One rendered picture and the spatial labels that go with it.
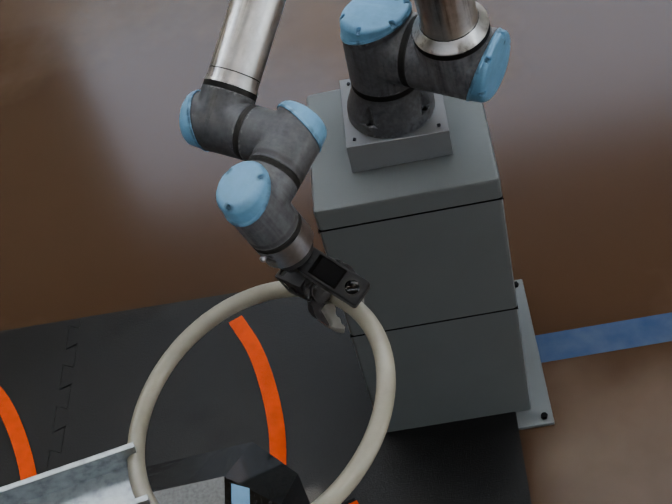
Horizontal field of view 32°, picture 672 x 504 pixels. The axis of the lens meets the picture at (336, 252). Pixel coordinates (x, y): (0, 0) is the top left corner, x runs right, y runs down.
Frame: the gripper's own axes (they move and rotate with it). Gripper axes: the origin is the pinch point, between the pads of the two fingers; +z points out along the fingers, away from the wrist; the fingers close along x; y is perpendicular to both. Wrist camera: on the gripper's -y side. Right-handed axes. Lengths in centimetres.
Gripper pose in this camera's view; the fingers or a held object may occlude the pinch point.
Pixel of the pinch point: (352, 315)
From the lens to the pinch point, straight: 200.6
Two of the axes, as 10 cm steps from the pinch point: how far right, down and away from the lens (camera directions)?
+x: -5.7, 7.8, -2.6
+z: 4.4, 5.5, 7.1
